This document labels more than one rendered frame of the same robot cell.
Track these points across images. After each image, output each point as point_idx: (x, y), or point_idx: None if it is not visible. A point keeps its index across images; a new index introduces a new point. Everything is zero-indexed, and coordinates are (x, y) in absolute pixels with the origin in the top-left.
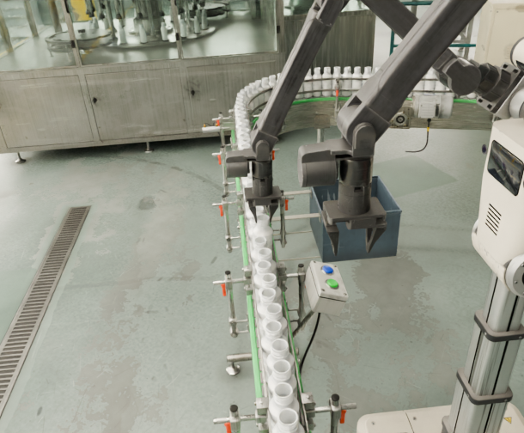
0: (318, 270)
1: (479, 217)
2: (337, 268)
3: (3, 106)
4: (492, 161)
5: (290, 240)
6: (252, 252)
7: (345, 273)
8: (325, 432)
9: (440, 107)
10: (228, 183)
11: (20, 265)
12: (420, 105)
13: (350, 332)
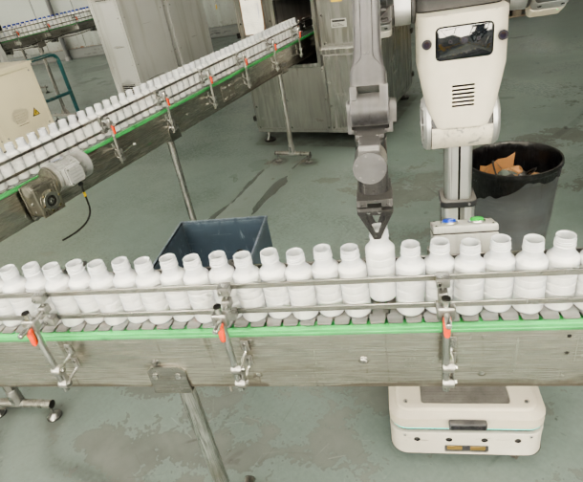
0: (453, 225)
1: (441, 108)
2: (438, 221)
3: None
4: (444, 47)
5: (14, 457)
6: (412, 267)
7: (130, 404)
8: (364, 481)
9: (81, 164)
10: (64, 363)
11: None
12: (66, 170)
13: (228, 421)
